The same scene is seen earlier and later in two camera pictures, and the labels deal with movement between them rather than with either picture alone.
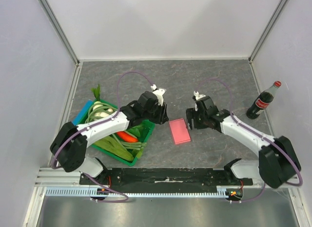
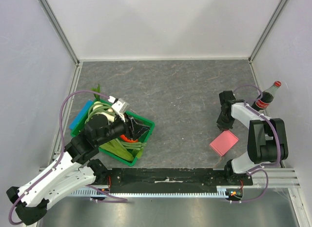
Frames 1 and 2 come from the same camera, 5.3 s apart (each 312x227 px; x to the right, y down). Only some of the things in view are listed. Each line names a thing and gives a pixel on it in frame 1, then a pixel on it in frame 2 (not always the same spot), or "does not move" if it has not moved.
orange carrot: (126, 136) does not move
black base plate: (162, 180) does not move
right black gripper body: (192, 119) to (224, 123)
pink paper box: (180, 132) to (224, 143)
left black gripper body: (157, 114) to (128, 131)
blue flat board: (82, 112) does not move
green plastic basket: (126, 145) does not move
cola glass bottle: (263, 101) does not move
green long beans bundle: (99, 110) does not move
